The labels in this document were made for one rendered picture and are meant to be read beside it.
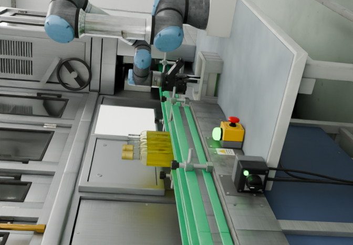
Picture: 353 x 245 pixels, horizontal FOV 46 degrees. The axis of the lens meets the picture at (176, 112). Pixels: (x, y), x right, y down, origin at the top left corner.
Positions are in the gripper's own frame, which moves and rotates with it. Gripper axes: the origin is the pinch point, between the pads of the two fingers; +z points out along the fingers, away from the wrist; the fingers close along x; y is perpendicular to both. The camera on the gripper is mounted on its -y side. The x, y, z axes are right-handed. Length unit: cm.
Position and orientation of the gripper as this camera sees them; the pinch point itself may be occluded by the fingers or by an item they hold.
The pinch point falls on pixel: (204, 79)
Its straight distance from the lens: 197.4
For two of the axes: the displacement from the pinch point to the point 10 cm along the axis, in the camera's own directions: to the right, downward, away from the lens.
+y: -1.2, 9.4, 3.3
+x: 0.9, 3.4, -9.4
